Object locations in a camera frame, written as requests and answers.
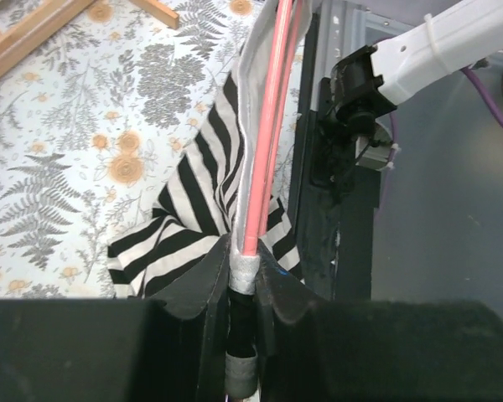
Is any wooden clothes rack frame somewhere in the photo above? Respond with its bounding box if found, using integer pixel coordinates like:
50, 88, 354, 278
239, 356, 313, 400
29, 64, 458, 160
0, 0, 180, 91

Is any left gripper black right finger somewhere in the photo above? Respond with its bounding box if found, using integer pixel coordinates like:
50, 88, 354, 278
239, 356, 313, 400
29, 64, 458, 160
256, 246, 503, 401

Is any floral tablecloth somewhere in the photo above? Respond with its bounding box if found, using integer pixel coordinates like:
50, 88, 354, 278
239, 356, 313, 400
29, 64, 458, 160
0, 0, 307, 301

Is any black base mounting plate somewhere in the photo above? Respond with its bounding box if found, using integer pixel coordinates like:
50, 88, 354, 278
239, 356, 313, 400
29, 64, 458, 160
288, 11, 381, 302

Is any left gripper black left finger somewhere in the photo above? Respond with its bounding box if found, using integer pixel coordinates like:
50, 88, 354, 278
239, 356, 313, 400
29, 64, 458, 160
0, 236, 230, 401

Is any pink wire hanger front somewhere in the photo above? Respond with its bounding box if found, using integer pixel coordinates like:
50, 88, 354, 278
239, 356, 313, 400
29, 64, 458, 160
242, 1, 303, 256

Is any black white striped tank top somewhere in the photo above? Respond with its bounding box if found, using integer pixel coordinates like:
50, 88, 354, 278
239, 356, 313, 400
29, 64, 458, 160
107, 1, 277, 298

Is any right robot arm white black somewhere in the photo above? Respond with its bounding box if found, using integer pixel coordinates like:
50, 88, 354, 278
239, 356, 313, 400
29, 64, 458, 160
323, 1, 503, 147

